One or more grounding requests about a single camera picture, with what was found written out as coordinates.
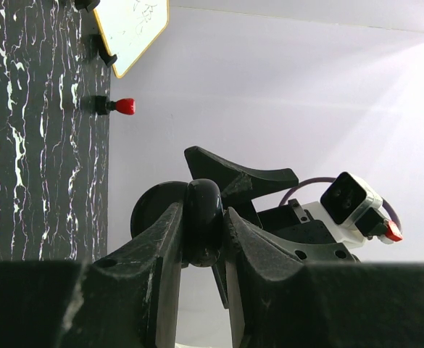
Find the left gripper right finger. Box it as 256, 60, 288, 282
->
224, 210, 424, 347

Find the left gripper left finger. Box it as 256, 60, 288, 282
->
0, 203, 183, 347

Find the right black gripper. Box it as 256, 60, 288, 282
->
184, 146, 359, 309

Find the black earbud case base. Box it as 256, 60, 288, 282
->
130, 178, 224, 268

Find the whiteboard right black stand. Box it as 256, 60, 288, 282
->
89, 34, 117, 67

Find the whiteboard black stand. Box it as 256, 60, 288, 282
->
89, 34, 117, 67
74, 0, 100, 12

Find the whiteboard left black stand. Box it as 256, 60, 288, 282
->
74, 0, 100, 12

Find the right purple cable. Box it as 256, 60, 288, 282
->
277, 176, 403, 233

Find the small whiteboard yellow frame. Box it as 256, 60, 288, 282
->
93, 0, 170, 78

